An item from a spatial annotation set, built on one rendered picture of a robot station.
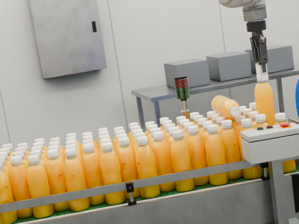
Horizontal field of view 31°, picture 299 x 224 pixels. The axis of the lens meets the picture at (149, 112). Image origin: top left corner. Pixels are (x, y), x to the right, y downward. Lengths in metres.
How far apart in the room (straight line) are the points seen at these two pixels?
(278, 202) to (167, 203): 0.40
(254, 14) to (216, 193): 0.69
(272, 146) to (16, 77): 3.65
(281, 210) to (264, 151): 0.24
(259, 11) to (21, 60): 3.41
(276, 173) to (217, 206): 0.25
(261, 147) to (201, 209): 0.33
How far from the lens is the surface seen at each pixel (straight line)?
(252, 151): 1.85
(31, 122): 5.25
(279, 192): 1.96
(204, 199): 1.97
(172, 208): 1.96
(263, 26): 2.13
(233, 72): 4.89
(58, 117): 5.26
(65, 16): 5.01
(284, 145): 1.89
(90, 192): 1.93
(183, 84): 2.44
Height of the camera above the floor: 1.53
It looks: 10 degrees down
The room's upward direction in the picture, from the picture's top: 8 degrees counter-clockwise
